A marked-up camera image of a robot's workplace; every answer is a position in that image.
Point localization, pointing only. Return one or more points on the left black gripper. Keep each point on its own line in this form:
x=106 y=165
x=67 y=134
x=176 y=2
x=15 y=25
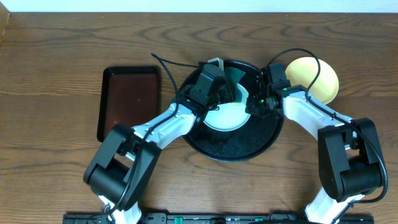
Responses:
x=226 y=93

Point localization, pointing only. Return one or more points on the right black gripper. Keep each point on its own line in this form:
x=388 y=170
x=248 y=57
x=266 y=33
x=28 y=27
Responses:
x=252 y=104

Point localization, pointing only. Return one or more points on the green yellow sponge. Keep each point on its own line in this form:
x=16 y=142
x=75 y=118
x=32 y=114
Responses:
x=233 y=76

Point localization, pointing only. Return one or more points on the light blue plate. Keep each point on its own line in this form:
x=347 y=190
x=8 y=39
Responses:
x=230 y=116

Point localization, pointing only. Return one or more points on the yellow plate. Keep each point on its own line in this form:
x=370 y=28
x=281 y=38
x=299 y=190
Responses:
x=303 y=70

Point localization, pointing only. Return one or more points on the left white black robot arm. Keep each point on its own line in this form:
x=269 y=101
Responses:
x=124 y=163

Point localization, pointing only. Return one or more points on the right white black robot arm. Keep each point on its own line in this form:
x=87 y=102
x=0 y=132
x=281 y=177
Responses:
x=350 y=162

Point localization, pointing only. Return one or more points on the round black tray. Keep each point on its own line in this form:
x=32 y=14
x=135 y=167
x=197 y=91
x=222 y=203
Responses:
x=251 y=139

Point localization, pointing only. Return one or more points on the rectangular dark brown tray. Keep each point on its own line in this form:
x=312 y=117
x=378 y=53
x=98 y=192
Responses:
x=130 y=95

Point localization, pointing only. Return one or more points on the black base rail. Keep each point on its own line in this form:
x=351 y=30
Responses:
x=163 y=218

